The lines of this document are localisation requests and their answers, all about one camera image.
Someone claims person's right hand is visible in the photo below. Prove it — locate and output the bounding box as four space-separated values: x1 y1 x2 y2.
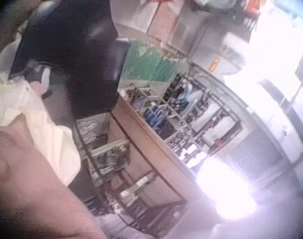
30 81 44 96

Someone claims grey and white object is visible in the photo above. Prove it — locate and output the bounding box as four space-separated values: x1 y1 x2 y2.
23 61 52 96

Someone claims green sheet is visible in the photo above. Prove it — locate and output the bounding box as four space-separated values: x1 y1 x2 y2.
120 40 193 83

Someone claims wooden display counter with goods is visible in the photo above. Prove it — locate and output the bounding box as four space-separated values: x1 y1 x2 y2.
110 73 244 202

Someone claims stack of brown cartons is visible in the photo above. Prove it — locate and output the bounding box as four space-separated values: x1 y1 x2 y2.
110 0 218 52

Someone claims orange label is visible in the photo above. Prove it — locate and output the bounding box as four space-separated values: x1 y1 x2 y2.
207 58 221 72

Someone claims wire rack with goods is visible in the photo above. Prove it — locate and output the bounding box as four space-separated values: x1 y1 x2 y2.
73 114 190 238

